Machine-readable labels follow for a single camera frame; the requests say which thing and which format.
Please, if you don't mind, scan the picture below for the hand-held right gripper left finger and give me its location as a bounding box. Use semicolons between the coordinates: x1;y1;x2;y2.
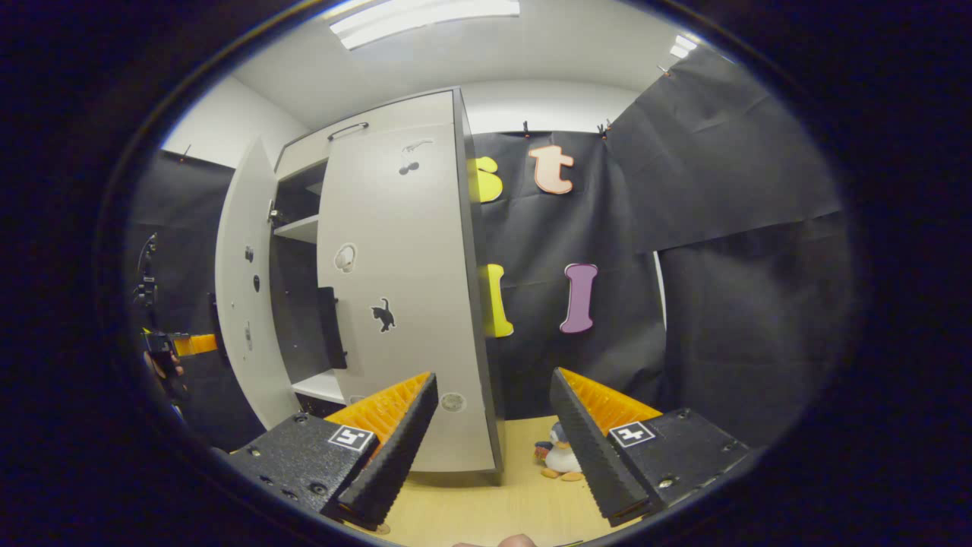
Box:
226;371;440;531

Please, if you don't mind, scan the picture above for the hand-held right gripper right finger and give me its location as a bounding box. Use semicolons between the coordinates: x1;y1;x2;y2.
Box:
548;367;764;527

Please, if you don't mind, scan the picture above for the white cabinet door phone sticker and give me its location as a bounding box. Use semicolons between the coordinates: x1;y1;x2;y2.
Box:
215;138;301;430

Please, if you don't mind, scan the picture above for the white and grey cabinet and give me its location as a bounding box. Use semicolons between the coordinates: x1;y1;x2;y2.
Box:
270;86;506;487

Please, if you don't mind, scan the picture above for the white cabinet door cat sticker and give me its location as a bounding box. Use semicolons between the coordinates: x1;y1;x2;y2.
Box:
317;122;498;473

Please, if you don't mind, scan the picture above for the white cabinet drawer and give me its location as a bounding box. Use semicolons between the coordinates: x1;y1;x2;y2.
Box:
275;91;456;179

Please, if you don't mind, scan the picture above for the penguin plush toy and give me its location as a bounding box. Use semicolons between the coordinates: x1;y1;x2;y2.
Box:
534;422;587;482

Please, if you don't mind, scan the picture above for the black backdrop cloth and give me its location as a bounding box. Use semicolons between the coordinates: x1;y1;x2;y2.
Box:
125;46;859;454

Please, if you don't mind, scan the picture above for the large ceiling light panel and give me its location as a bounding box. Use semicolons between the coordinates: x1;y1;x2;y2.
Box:
328;0;522;51

